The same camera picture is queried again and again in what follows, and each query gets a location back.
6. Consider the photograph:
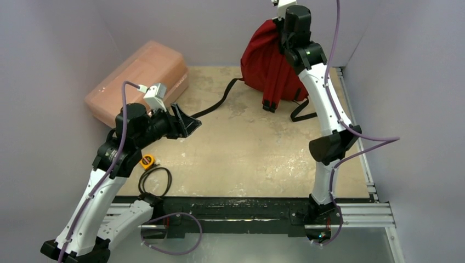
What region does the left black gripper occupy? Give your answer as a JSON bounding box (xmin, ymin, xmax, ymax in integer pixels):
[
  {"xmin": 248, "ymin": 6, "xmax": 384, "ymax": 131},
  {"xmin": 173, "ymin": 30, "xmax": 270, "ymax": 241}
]
[{"xmin": 135, "ymin": 102, "xmax": 200, "ymax": 148}]

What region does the red backpack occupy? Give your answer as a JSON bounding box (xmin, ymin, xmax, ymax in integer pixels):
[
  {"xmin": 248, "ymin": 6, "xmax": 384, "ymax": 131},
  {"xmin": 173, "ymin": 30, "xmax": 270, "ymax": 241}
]
[{"xmin": 193, "ymin": 19, "xmax": 317, "ymax": 122}]

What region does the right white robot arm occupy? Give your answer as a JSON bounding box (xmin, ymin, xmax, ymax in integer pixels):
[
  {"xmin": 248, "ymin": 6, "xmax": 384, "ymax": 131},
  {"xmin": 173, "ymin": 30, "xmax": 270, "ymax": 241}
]
[{"xmin": 274, "ymin": 1, "xmax": 361, "ymax": 223}]

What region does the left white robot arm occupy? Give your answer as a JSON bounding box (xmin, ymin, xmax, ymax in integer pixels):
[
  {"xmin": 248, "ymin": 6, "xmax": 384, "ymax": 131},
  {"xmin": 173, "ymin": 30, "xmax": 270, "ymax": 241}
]
[{"xmin": 40, "ymin": 103, "xmax": 201, "ymax": 262}]

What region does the yellow tape measure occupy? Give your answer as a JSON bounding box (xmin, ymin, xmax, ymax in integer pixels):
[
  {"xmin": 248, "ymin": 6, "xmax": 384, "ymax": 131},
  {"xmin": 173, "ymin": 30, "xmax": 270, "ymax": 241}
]
[{"xmin": 140, "ymin": 154, "xmax": 156, "ymax": 170}]

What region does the pink translucent storage box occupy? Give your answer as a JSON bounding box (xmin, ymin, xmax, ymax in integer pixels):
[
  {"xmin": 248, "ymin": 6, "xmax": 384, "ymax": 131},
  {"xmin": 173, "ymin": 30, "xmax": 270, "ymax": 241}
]
[{"xmin": 85, "ymin": 41, "xmax": 189, "ymax": 128}]

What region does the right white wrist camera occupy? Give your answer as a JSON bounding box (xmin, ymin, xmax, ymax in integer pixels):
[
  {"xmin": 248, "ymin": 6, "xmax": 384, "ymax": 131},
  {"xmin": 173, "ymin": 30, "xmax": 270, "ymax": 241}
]
[{"xmin": 271, "ymin": 0, "xmax": 297, "ymax": 20}]

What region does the black coiled cable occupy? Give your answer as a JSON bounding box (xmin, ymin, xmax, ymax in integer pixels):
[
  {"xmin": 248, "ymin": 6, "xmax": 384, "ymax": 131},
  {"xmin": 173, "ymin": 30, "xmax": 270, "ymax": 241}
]
[{"xmin": 137, "ymin": 165, "xmax": 173, "ymax": 198}]

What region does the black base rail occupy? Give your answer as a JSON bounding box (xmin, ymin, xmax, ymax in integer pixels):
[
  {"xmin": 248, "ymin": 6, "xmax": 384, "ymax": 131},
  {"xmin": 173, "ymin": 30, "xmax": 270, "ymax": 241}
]
[{"xmin": 109, "ymin": 196, "xmax": 346, "ymax": 241}]

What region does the aluminium frame rail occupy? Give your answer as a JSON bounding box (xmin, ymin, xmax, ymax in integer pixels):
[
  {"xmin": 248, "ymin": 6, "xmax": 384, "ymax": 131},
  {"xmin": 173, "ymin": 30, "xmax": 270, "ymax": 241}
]
[{"xmin": 103, "ymin": 81, "xmax": 404, "ymax": 262}]

